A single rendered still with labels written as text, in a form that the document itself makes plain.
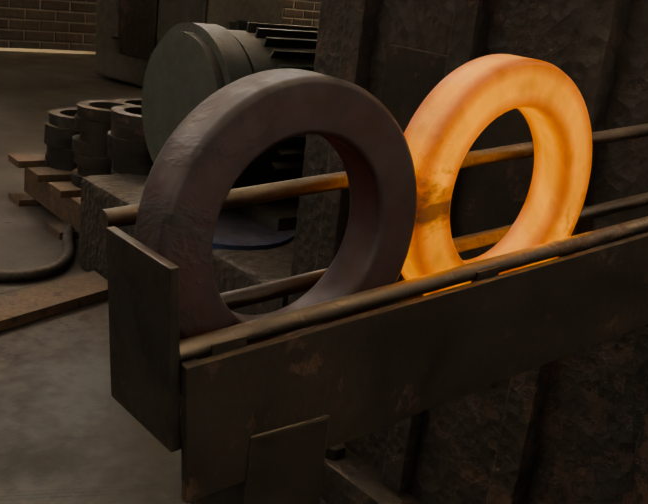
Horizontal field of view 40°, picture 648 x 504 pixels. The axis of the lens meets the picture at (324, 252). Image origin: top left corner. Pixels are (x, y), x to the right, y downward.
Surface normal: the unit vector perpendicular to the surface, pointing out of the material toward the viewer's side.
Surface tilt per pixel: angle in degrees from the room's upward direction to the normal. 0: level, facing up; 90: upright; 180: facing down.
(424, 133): 62
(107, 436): 0
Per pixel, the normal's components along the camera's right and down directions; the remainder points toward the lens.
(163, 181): -0.68, -0.27
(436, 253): 0.62, 0.30
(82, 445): 0.11, -0.95
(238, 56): 0.52, -0.45
